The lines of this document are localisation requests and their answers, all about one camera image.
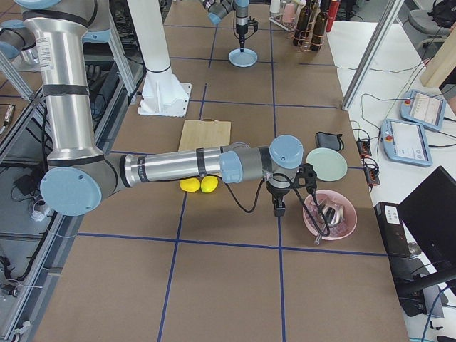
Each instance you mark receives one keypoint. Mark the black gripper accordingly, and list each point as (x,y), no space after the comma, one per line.
(241,31)
(278,194)

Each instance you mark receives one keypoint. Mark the light blue plate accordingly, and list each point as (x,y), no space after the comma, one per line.
(242,58)

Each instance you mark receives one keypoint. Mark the light green plate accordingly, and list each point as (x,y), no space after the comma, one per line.
(329,165)

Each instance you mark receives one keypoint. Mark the pink bowl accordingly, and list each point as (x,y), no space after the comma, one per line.
(346,225)

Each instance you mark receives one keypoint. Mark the steel ice scoop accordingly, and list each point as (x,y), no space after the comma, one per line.
(332,214)

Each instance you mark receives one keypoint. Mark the dark wine bottle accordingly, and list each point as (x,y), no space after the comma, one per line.
(319,28)
(304,19)

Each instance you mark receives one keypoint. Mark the upper yellow lemon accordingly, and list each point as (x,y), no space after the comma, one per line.
(209,184)

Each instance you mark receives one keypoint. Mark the yellow lemon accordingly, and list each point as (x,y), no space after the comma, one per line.
(209,184)
(190,184)

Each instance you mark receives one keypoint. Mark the dark grey folded cloth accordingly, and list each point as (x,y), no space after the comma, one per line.
(329,140)

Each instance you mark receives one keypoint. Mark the lower yellow lemon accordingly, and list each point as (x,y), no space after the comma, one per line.
(190,184)

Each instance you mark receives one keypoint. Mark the bamboo cutting board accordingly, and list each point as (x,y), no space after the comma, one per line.
(204,134)

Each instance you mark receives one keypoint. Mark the near teach pendant tablet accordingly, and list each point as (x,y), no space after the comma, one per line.
(405,142)

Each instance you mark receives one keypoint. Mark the teach pendant tablet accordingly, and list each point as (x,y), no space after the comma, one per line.
(405,142)
(423,108)

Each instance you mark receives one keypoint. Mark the black laptop computer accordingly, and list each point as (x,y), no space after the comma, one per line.
(429,214)

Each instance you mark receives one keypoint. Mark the far teach pendant tablet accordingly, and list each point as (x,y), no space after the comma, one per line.
(423,108)

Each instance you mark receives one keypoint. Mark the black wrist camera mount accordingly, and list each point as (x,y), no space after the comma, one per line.
(306,177)

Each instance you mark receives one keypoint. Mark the copper wire bottle rack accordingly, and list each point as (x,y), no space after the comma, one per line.
(307,41)

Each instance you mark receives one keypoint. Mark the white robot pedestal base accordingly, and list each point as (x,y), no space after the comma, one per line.
(162,93)

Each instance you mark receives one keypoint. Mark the aluminium frame post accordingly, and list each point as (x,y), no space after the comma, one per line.
(376,41)

